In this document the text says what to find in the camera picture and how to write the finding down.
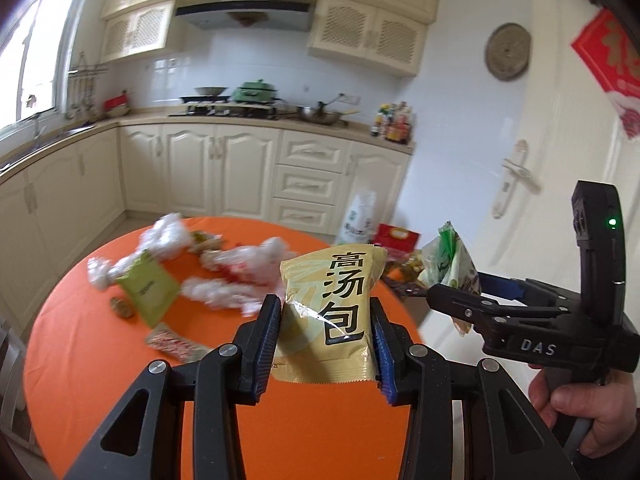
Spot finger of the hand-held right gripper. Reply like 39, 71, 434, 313
477, 271, 583, 307
426, 283, 568, 346

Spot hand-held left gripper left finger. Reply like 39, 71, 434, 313
65, 294, 283, 480

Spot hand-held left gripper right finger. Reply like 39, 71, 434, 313
369, 297, 581, 480

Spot green snack packet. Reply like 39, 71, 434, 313
420, 221, 483, 338

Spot yellow soup packet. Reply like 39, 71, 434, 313
272, 244, 388, 386

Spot long clear plastic bag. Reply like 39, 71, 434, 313
200, 237, 296, 286

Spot person's right hand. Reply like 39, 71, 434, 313
529, 369, 640, 461

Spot clear crumpled plastic bag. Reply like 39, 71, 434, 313
181, 277, 266, 317
137, 212, 193, 261

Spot red and white wrapper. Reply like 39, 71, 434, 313
146, 324, 211, 365

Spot red box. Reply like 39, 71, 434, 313
374, 223, 421, 261

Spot yellow noodle packet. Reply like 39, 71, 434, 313
187, 230, 223, 255

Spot light green flat packet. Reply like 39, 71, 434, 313
117, 251, 182, 328

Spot cream cabinet drawer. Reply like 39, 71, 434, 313
270, 197, 341, 235
277, 132, 351, 173
274, 165, 346, 206

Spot white printed plastic bag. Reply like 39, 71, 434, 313
336, 190, 378, 247

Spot brown walnut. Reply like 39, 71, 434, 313
110, 297, 137, 320

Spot white door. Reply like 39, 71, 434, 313
420, 0, 640, 341

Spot small clear plastic bag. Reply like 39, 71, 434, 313
86, 255, 136, 293

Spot round orange table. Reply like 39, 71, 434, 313
22, 216, 423, 480

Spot cream base cabinets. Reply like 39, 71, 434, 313
0, 122, 416, 321

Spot group of condiment bottles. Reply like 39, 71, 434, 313
370, 101, 417, 145

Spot red door decoration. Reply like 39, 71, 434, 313
570, 9, 640, 141

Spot steel frying pan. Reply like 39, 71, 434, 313
295, 94, 361, 128

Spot gas stove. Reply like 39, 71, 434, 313
167, 101, 281, 120

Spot green cooking pot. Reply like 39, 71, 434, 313
232, 79, 281, 103

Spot white chair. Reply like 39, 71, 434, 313
0, 310, 41, 461

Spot black wok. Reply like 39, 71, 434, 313
180, 85, 233, 103

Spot red bowl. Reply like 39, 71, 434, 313
104, 90, 132, 118

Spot sink faucet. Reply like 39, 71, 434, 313
30, 110, 48, 146

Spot hanging utensil rack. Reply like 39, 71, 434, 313
65, 52, 111, 121

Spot range hood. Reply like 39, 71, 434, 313
174, 0, 315, 33

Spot window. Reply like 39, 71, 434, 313
0, 0, 83, 136

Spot cream door handle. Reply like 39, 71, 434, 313
492, 139, 543, 220

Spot round wall clock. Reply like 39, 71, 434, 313
485, 22, 533, 81

